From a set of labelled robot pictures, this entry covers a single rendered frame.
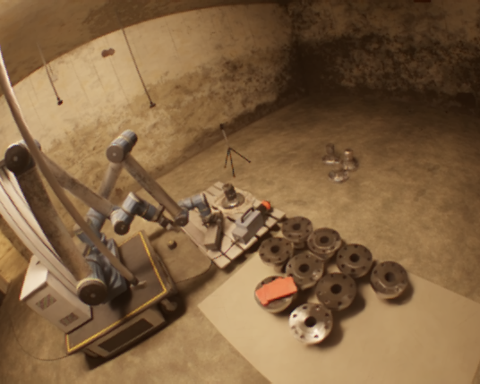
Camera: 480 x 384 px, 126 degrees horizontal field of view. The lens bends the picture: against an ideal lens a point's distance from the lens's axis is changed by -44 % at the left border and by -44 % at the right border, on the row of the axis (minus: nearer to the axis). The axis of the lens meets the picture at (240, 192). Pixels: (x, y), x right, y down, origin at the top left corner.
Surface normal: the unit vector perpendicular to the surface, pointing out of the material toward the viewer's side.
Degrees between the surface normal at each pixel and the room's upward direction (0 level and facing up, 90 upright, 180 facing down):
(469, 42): 90
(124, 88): 90
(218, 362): 0
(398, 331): 0
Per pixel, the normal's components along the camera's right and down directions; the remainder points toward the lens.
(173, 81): 0.61, 0.29
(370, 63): -0.74, 0.55
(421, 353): -0.29, -0.79
